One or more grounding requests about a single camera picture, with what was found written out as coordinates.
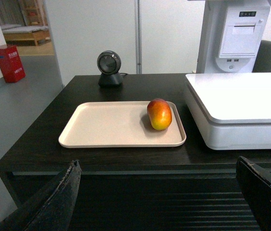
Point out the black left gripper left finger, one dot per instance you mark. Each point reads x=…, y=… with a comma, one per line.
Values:
x=49, y=209

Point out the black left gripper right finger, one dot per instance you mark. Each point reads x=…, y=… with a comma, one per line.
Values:
x=255, y=185

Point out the red yellow mango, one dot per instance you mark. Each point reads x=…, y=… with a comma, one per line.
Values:
x=160, y=114

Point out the white checkout scale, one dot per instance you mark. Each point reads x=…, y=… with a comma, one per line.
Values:
x=232, y=111

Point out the beige plastic tray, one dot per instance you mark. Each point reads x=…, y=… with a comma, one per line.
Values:
x=119, y=124

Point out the grey chair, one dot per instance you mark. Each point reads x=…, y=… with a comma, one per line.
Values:
x=263, y=59

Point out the black round barcode scanner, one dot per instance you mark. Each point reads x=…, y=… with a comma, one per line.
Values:
x=109, y=64

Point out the red fire extinguisher cabinet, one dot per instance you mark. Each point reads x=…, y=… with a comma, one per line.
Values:
x=10, y=64

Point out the white POS receipt terminal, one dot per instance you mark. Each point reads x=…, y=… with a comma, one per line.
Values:
x=231, y=34

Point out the wooden bed frame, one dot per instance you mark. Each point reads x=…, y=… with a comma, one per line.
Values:
x=34, y=34

